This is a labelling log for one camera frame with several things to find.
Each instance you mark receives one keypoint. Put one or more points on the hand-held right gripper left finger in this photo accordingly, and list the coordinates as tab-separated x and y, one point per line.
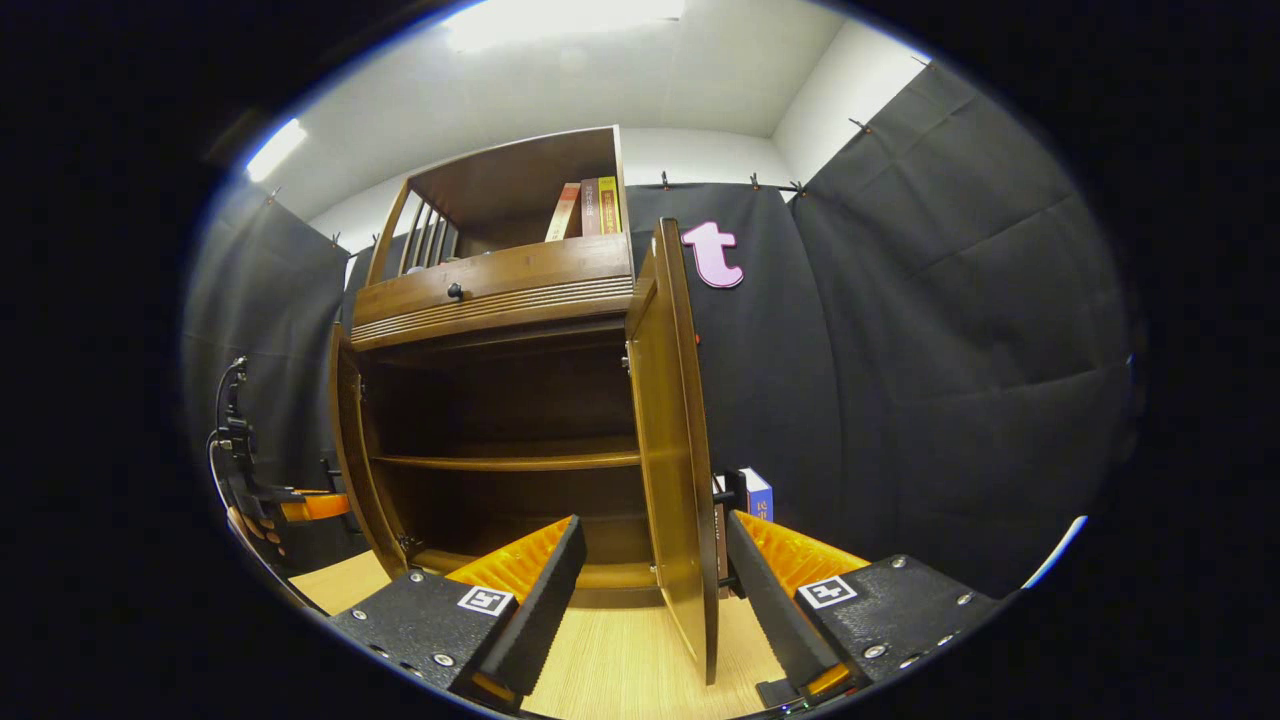
545	610

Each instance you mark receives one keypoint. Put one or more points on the wooden double-door shoe cabinet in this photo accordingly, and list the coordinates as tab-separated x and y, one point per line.
500	400

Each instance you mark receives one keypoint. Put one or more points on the wooden shoe cabinet door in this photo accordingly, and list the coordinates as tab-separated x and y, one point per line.
670	450
352	440

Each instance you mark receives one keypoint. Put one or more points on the wooden drawer with black knob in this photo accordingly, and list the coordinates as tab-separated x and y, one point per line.
540	275

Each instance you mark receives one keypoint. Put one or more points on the brown shelf book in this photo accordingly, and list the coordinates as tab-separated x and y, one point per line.
590	208

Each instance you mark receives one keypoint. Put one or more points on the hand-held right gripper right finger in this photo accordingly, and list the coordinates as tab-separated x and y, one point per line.
775	610

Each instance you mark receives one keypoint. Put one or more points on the small ceiling light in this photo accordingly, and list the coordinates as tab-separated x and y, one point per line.
277	150

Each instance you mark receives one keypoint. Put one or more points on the large ceiling light panel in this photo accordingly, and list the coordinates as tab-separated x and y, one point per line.
565	20

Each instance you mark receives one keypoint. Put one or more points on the reddish brown standing book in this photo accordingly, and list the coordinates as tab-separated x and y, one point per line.
722	545

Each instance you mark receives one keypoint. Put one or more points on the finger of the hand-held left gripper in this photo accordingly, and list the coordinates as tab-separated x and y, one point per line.
315	506

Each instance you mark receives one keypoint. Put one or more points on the cream and red book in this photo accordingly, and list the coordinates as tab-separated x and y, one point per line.
563	212

